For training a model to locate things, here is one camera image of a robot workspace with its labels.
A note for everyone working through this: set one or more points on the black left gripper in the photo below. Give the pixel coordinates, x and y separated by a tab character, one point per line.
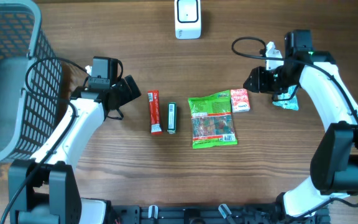
120	92

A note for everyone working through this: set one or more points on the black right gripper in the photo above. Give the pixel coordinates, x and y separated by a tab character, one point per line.
260	79

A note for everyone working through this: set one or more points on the red white small box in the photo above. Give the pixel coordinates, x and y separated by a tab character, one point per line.
239	100

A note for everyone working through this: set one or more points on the red snack stick packet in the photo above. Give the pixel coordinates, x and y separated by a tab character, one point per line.
154	106

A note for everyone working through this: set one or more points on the light teal wipes packet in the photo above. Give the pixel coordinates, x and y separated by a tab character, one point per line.
287	100

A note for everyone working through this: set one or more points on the green white small box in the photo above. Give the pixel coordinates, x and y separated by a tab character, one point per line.
172	118

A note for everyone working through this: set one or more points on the green gummy candy bag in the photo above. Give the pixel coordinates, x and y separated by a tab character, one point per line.
211	119

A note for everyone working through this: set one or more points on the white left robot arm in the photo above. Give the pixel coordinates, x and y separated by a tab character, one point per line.
43	189

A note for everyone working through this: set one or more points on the white barcode scanner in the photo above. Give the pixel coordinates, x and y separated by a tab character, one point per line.
187	19

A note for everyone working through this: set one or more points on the grey plastic mesh basket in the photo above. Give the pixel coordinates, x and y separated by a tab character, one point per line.
30	81

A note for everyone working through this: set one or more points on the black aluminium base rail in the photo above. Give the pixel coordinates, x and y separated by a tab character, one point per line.
246	214

